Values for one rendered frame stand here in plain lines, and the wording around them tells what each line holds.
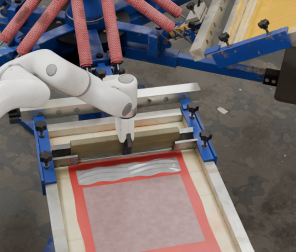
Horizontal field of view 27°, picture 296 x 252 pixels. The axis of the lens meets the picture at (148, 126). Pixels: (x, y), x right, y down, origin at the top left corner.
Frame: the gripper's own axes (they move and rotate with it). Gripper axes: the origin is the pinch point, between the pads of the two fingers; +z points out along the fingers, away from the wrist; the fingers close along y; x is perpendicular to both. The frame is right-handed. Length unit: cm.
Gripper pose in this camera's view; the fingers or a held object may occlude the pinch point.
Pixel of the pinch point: (125, 145)
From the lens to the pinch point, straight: 219.1
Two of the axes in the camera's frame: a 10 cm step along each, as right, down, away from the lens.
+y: 2.3, 6.4, -7.3
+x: 9.7, -1.3, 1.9
